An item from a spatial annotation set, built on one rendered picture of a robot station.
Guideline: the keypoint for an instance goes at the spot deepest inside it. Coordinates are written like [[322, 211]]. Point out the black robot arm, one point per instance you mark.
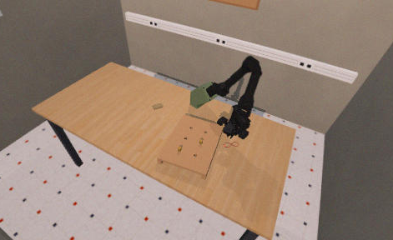
[[246, 101]]

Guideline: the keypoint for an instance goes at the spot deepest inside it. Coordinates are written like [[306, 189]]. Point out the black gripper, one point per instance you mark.
[[241, 133]]

